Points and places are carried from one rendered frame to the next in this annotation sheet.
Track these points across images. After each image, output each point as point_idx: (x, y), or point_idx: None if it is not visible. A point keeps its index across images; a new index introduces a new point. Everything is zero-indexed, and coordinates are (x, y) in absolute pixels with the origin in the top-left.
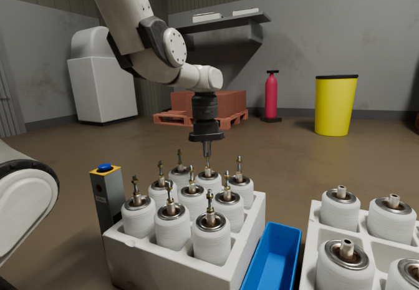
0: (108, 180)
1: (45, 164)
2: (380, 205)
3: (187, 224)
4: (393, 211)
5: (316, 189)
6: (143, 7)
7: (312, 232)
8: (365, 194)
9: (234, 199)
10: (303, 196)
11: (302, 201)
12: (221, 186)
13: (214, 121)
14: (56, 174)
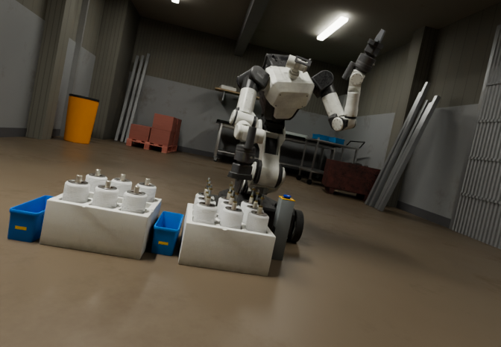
0: (278, 200)
1: (259, 164)
2: (115, 187)
3: (218, 203)
4: (110, 186)
5: (105, 315)
6: (236, 106)
7: (152, 207)
8: (13, 311)
9: (201, 198)
10: (132, 301)
11: (136, 294)
12: (221, 216)
13: (235, 163)
14: (259, 170)
